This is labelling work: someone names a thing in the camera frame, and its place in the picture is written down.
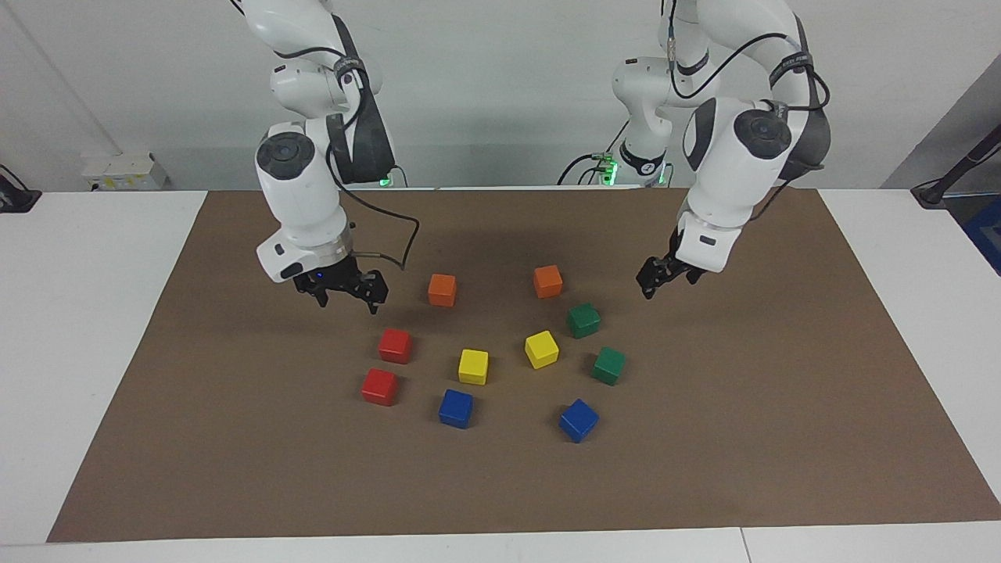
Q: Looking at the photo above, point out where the red wooden block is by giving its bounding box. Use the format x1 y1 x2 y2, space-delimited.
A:
361 368 399 407
379 328 413 365

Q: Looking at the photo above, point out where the green wooden block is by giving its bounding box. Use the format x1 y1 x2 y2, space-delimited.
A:
566 303 601 339
590 347 626 386

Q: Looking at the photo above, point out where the yellow wooden block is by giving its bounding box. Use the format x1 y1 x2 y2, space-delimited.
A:
524 330 561 370
457 349 490 386

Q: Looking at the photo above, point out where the blue wooden block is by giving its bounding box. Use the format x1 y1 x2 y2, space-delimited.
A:
558 398 600 444
438 389 475 429

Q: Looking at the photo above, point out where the brown table mat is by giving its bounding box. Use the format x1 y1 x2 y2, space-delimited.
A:
47 188 1001 543

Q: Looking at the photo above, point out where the white power strip box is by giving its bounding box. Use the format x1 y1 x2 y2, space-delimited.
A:
82 152 167 191

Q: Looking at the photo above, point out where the black stand with pole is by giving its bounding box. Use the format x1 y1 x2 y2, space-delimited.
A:
911 125 1001 208

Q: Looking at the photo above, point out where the blue crate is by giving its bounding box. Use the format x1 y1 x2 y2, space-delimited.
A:
963 195 1001 276

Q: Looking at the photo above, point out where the black desk clamp base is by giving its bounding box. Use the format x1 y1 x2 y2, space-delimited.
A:
0 166 41 213

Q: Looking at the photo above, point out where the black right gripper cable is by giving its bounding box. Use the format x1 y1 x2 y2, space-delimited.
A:
325 141 421 272

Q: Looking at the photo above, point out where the black left base cable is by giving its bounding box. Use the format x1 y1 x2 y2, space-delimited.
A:
558 117 630 187

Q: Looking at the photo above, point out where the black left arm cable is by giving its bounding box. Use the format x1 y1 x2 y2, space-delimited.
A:
661 0 831 228

